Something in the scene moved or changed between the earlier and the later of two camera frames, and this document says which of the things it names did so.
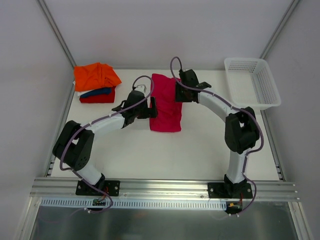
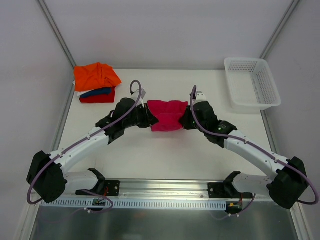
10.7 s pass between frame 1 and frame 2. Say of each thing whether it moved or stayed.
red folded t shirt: stayed
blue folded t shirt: stayed
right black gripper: moved
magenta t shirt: moved
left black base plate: stayed
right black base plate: stayed
